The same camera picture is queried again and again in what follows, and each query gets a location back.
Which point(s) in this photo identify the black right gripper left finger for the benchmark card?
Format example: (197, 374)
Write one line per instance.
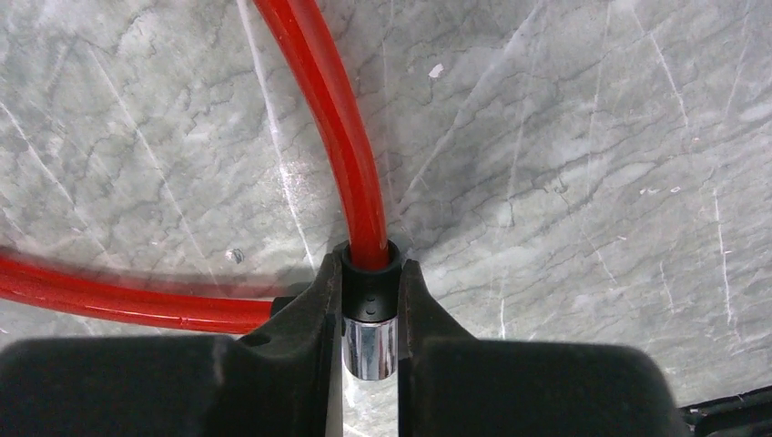
(282, 379)

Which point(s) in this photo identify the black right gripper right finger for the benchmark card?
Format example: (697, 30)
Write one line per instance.
(454, 384)

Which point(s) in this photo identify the red cable lock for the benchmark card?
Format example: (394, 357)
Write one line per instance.
(371, 262)

